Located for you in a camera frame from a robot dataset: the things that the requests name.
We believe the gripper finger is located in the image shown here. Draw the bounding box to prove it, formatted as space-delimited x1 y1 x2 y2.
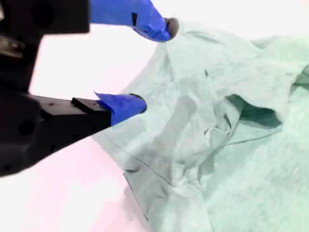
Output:
0 91 148 178
89 0 181 43

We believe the pale green T-shirt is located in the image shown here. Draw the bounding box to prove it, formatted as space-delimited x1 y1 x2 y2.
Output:
93 20 309 232

